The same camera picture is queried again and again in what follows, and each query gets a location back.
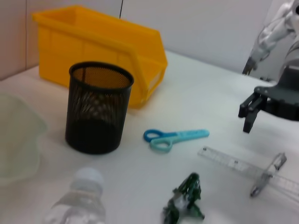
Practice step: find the white humanoid robot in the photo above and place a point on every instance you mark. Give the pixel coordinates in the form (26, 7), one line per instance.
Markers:
(275, 30)

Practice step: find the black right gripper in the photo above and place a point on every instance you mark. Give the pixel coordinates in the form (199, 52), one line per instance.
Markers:
(287, 98)

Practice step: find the clear water bottle green label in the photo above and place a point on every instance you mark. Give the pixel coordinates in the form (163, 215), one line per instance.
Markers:
(79, 203)

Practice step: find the clear plastic ruler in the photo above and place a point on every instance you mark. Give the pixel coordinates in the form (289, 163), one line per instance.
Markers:
(224, 158)

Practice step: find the translucent green plastic bowl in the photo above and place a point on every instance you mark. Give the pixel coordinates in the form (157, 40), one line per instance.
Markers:
(16, 140)

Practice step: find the yellow plastic storage bin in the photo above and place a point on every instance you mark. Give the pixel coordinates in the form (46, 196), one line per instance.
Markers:
(88, 46)

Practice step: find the green plastic wrapper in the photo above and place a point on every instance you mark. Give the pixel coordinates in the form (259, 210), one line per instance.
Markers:
(187, 198)

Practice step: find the clear pen silver grip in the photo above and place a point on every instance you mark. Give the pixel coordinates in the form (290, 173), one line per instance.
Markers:
(268, 172)

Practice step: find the black mesh pen holder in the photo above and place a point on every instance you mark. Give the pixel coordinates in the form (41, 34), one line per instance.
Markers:
(98, 116)

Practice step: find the blue scissors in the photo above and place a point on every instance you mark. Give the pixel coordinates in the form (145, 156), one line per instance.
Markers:
(172, 137)

